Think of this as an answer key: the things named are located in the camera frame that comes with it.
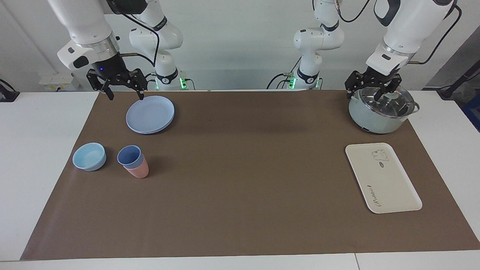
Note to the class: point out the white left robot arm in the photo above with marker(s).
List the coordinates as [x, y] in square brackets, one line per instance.
[403, 30]

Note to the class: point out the blue cup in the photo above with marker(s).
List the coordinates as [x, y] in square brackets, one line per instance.
[129, 155]

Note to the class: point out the blue crate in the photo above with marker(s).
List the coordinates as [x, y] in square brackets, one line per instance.
[473, 112]

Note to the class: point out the blue plate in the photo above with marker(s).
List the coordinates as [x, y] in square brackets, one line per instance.
[150, 114]

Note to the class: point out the cream rabbit print tray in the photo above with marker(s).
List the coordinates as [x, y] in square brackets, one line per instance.
[382, 180]

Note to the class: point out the black bracket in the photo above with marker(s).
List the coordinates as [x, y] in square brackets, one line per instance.
[7, 93]

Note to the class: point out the pale green electric pot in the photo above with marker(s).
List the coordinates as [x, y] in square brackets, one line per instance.
[375, 122]

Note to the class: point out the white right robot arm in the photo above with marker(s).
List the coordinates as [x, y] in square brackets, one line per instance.
[88, 26]

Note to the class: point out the brown table mat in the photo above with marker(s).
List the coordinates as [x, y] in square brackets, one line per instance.
[243, 180]

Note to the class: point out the light blue bowl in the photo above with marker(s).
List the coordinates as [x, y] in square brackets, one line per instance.
[89, 156]

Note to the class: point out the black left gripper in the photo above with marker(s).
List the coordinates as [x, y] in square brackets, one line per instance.
[378, 78]

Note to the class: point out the black stand base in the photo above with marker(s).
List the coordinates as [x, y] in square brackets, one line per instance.
[455, 88]

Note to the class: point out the glass pot lid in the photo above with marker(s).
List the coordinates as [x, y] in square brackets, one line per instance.
[401, 107]

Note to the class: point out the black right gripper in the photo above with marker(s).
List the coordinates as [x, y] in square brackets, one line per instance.
[110, 69]

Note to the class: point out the pink cup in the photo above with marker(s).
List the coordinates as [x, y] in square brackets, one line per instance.
[138, 171]

